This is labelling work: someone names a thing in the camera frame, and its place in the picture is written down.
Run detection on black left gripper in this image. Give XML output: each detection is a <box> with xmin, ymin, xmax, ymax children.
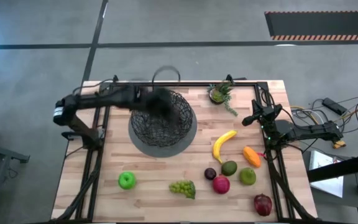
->
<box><xmin>128</xmin><ymin>84</ymin><xmax>181</xmax><ymax>124</ymax></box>

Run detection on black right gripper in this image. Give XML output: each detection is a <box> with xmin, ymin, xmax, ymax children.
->
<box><xmin>242</xmin><ymin>99</ymin><xmax>283</xmax><ymax>127</ymax></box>

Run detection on black wire basket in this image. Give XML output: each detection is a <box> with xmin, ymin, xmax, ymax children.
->
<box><xmin>130</xmin><ymin>88</ymin><xmax>195</xmax><ymax>149</ymax></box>

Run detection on yellow banana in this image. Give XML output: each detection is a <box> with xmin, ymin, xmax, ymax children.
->
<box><xmin>212</xmin><ymin>129</ymin><xmax>238</xmax><ymax>165</ymax></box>

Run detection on dark green avocado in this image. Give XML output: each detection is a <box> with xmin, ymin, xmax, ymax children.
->
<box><xmin>221</xmin><ymin>160</ymin><xmax>238</xmax><ymax>177</ymax></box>

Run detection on light green pear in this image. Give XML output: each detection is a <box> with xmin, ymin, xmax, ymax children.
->
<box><xmin>239</xmin><ymin>167</ymin><xmax>257</xmax><ymax>186</ymax></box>

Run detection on dark purple plum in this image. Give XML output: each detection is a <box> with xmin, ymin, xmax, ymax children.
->
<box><xmin>204</xmin><ymin>167</ymin><xmax>218</xmax><ymax>181</ymax></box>

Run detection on pink-red pomegranate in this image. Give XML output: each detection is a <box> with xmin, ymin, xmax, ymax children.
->
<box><xmin>212</xmin><ymin>174</ymin><xmax>231</xmax><ymax>195</ymax></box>

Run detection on green grape bunch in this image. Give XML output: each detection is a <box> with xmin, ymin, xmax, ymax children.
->
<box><xmin>168</xmin><ymin>180</ymin><xmax>196</xmax><ymax>200</ymax></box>

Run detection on bright green apple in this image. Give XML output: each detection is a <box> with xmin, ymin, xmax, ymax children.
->
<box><xmin>117</xmin><ymin>170</ymin><xmax>137</xmax><ymax>190</ymax></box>

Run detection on dark red apple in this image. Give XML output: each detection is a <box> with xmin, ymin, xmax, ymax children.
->
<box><xmin>253</xmin><ymin>193</ymin><xmax>273</xmax><ymax>217</ymax></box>

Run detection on potted succulent plant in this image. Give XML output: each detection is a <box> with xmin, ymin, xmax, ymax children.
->
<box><xmin>208</xmin><ymin>80</ymin><xmax>239</xmax><ymax>118</ymax></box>

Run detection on round grey mat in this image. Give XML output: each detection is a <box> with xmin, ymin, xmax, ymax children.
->
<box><xmin>128</xmin><ymin>105</ymin><xmax>198</xmax><ymax>158</ymax></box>

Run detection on black power strip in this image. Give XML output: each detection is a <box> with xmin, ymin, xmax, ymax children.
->
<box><xmin>322</xmin><ymin>97</ymin><xmax>348</xmax><ymax>116</ymax></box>

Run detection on white paper sheet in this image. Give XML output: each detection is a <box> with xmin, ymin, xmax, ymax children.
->
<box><xmin>308</xmin><ymin>150</ymin><xmax>344</xmax><ymax>198</ymax></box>

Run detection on black hazard-striped floor mat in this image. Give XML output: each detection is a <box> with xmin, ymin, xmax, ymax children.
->
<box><xmin>264</xmin><ymin>11</ymin><xmax>358</xmax><ymax>41</ymax></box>

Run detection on black cable loop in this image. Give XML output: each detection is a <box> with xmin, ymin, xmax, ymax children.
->
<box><xmin>152</xmin><ymin>65</ymin><xmax>181</xmax><ymax>84</ymax></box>

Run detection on black aluminium table frame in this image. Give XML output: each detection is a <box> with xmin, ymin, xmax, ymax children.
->
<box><xmin>50</xmin><ymin>74</ymin><xmax>316</xmax><ymax>224</ymax></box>

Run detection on tangled floor cables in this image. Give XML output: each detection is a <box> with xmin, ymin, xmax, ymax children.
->
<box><xmin>290</xmin><ymin>96</ymin><xmax>358</xmax><ymax>134</ymax></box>

